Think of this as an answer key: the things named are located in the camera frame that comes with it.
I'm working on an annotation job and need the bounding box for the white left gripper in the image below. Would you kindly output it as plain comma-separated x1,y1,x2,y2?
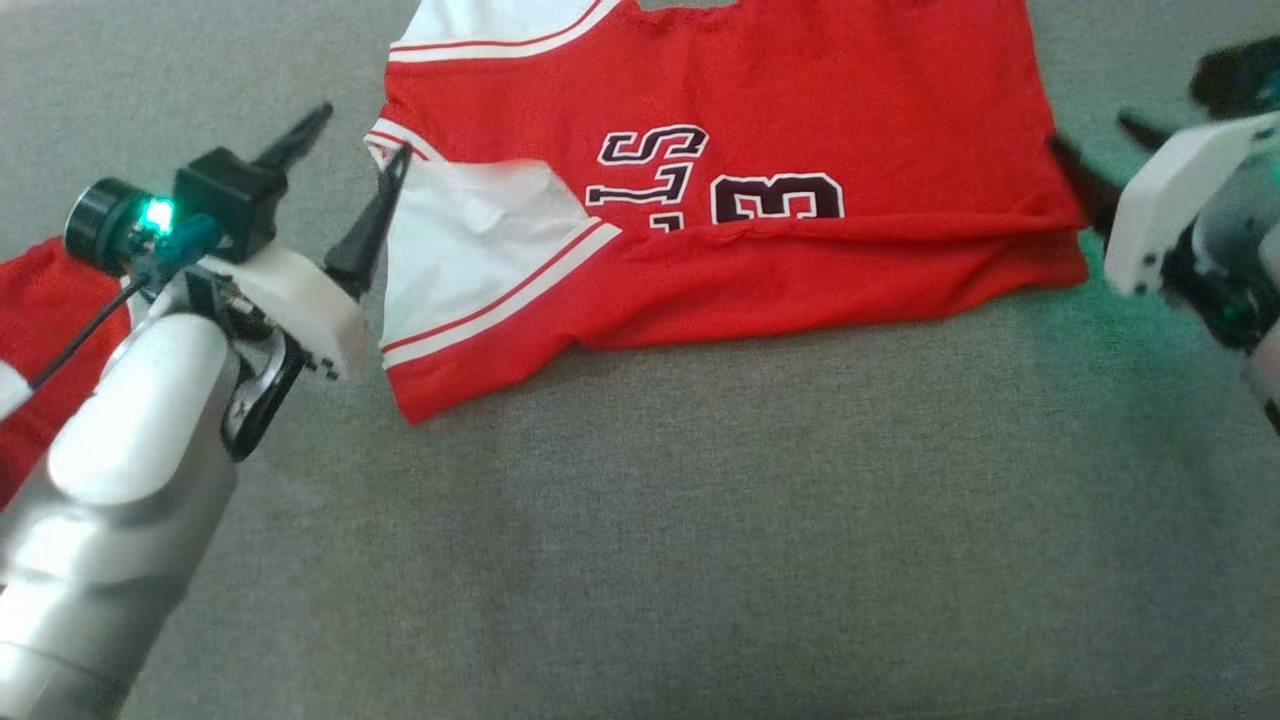
198,101,414,383

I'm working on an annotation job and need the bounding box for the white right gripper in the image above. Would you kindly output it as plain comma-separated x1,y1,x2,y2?
1046,110,1280,298

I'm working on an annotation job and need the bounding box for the red white basketball jersey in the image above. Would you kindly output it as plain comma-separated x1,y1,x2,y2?
362,0,1091,426

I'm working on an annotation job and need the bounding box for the red garment with striped trim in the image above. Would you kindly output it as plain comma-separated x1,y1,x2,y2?
0,237,136,506

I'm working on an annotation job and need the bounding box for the grey sofa seat cushion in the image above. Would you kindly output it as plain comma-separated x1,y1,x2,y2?
0,0,1280,720

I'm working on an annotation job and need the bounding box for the black cable with teal connector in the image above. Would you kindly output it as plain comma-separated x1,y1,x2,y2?
28,213,223,391

